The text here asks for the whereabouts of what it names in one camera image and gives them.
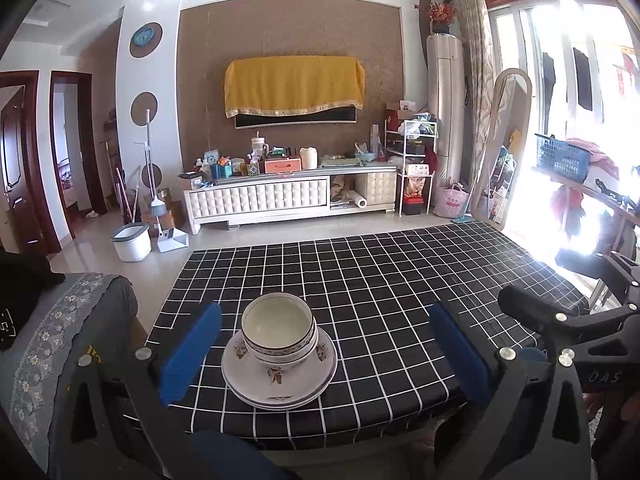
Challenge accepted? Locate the red hanging garment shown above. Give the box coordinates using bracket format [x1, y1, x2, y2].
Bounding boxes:
[550, 185, 586, 221]

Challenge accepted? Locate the round teal wall clock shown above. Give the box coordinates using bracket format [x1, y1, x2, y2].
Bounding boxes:
[130, 22, 163, 58]

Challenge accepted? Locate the blue and white bowl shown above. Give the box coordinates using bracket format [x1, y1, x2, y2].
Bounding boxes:
[250, 355, 319, 372]

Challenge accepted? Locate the white tufted television cabinet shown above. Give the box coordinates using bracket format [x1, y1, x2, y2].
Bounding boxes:
[182, 164, 401, 235]

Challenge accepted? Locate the dark red wooden door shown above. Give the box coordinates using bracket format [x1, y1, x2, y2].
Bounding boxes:
[0, 71, 48, 256]

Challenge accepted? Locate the black checked tablecloth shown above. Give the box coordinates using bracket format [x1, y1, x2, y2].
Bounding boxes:
[145, 220, 591, 448]

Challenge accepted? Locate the white mop bucket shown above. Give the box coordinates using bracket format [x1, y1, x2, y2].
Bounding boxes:
[110, 223, 152, 262]

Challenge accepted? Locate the arched standing mirror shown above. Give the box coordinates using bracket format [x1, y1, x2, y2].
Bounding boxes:
[472, 67, 533, 231]

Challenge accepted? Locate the grey lace sofa cover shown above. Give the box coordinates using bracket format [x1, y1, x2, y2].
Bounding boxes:
[0, 272, 138, 461]

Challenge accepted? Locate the floral print deep plate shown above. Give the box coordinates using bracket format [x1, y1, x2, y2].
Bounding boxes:
[221, 327, 337, 403]

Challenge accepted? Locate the yellow television cover cloth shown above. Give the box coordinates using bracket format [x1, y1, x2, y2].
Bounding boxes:
[224, 56, 366, 118]

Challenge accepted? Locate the cardboard box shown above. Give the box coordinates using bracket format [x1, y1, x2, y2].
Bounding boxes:
[142, 200, 185, 231]

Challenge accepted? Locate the patterned rim bowl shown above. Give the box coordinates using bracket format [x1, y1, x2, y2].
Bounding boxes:
[241, 293, 316, 358]

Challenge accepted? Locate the white mop handle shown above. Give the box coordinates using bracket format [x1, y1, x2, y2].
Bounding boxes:
[137, 109, 153, 201]

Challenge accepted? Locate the white metal shelf rack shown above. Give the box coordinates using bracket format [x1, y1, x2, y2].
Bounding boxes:
[384, 119, 441, 217]

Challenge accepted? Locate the dark red door frame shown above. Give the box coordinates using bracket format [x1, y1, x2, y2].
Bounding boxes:
[49, 71, 108, 238]

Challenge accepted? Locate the pink bag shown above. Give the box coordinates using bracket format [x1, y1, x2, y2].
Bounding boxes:
[433, 183, 471, 218]

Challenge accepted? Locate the red flower arrangement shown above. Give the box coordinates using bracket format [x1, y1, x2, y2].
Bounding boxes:
[430, 0, 458, 35]

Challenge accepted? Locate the black jacket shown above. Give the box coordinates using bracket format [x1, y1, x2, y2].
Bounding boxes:
[0, 250, 66, 351]

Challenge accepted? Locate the orange storage box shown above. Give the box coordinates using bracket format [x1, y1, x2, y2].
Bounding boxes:
[264, 157, 302, 174]

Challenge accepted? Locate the dark garment on clothesline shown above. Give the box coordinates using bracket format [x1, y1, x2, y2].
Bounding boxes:
[542, 52, 557, 106]
[572, 47, 594, 111]

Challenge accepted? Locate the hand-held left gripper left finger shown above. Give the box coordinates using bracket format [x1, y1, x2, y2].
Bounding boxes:
[50, 301, 223, 480]

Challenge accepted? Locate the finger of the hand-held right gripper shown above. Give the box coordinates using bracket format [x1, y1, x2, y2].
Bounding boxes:
[497, 285, 640, 352]
[555, 249, 640, 304]

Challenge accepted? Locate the blue plastic basket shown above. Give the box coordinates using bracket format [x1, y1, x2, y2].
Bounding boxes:
[535, 133, 592, 184]

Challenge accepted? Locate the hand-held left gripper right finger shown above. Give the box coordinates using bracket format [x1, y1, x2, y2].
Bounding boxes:
[428, 302, 594, 480]

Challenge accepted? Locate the patterned beige curtain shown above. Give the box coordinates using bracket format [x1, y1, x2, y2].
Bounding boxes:
[454, 0, 493, 211]

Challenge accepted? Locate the black television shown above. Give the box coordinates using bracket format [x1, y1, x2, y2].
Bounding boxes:
[235, 106, 358, 129]

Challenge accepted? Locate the white tower air conditioner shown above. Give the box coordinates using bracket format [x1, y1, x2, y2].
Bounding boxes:
[426, 34, 466, 201]

